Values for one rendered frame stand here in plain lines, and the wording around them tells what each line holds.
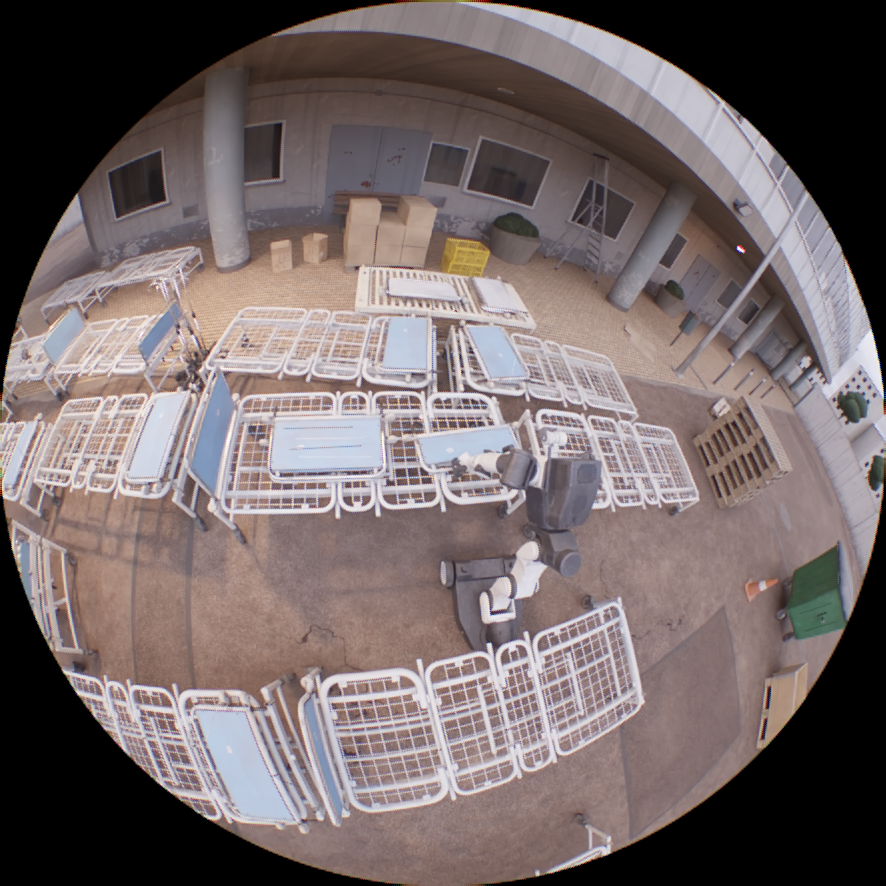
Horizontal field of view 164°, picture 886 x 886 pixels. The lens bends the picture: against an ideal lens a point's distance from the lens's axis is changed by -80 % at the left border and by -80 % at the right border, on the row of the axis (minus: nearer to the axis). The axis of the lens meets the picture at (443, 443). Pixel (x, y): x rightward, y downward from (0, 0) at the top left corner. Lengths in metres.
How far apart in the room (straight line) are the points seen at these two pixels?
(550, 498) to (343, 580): 1.49
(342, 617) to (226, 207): 5.16
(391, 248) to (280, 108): 4.05
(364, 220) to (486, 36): 2.88
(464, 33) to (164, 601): 5.30
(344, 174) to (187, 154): 3.50
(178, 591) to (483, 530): 2.41
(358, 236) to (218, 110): 2.95
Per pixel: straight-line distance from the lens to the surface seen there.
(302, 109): 7.05
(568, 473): 1.21
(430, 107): 6.98
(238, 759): 1.98
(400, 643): 2.20
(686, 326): 7.91
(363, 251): 4.78
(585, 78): 4.16
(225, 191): 5.20
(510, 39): 3.87
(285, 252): 5.07
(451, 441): 2.05
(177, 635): 2.64
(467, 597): 2.11
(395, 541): 2.27
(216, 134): 5.16
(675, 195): 7.28
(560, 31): 4.60
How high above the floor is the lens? 2.18
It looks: 54 degrees down
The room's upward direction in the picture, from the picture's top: 22 degrees clockwise
